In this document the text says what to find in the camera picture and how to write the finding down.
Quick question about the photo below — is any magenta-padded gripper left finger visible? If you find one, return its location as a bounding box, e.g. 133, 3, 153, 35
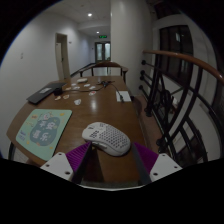
40, 141, 93, 185

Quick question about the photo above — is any glazed double door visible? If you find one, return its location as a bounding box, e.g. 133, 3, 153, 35
94, 41, 112, 63

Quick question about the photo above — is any small black box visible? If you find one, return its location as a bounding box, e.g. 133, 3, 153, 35
53, 87, 64, 97

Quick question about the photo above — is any mint green printed mouse pad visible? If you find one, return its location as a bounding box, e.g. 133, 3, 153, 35
15, 108, 73, 162

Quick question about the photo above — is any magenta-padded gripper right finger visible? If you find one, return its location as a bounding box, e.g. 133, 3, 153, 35
130, 141, 183, 186

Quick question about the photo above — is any black closed laptop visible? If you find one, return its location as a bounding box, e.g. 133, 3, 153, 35
26, 81, 67, 105

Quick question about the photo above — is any white perforated computer mouse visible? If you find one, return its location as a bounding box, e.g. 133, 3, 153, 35
81, 121, 132, 157

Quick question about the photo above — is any white side door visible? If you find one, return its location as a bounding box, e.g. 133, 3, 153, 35
54, 32, 71, 80

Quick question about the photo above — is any black railing with wooden handrail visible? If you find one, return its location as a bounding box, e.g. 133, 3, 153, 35
138, 49, 224, 168

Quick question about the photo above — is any wooden armchair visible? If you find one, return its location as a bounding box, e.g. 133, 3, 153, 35
79, 60, 129, 83

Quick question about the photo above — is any white paper sheet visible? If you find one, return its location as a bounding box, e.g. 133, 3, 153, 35
115, 90, 132, 103

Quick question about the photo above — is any black cable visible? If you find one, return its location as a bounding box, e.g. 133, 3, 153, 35
61, 79, 125, 104

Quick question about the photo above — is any dark window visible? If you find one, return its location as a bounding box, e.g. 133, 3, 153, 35
159, 24, 194, 85

